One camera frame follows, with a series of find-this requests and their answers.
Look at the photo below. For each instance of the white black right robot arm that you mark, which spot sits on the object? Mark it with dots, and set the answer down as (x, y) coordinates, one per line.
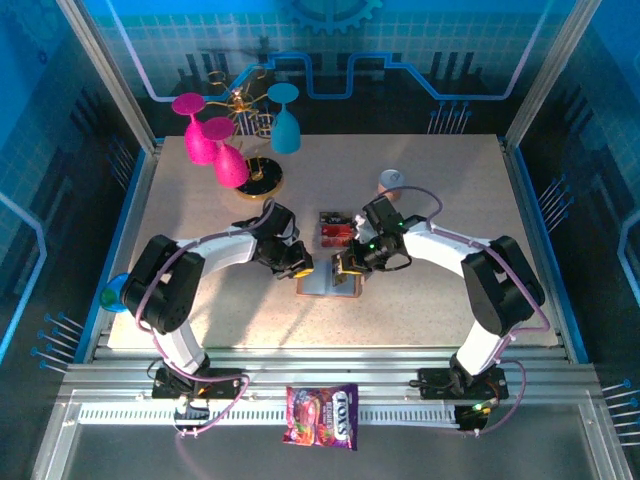
(435, 245)

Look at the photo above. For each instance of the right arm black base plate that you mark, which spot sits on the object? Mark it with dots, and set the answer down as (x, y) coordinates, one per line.
(435, 382)

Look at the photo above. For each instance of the maroon credit card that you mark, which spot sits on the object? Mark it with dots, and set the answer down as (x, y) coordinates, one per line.
(336, 242)

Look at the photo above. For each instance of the blue plastic goblet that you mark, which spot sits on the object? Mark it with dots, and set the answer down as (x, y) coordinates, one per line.
(285, 135)

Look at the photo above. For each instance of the purple candy bag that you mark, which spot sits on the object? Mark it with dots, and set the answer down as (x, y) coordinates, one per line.
(320, 415)

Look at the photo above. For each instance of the aluminium frame post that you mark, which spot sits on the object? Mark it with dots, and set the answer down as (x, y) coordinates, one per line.
(111, 75)
(548, 75)

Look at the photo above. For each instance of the small controller board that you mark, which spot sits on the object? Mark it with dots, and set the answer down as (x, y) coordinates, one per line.
(472, 417)
(192, 412)

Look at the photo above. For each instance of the blue green round object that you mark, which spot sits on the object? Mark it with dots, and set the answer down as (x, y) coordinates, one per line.
(111, 298)

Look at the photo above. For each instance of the paper cup with white lid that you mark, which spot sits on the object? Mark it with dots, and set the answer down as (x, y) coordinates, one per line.
(390, 178)

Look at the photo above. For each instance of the aluminium table frame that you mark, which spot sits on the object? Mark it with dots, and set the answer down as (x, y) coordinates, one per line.
(350, 371)

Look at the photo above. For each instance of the brown leather card holder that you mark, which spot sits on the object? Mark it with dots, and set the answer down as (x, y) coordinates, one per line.
(353, 288)

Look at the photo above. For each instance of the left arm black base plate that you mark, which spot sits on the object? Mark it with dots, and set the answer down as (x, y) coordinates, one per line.
(225, 380)

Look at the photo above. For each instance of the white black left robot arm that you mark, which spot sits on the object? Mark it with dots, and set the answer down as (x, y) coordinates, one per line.
(227, 250)

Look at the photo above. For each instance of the pink plastic goblet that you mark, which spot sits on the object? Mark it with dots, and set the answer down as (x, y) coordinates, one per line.
(200, 145)
(231, 167)

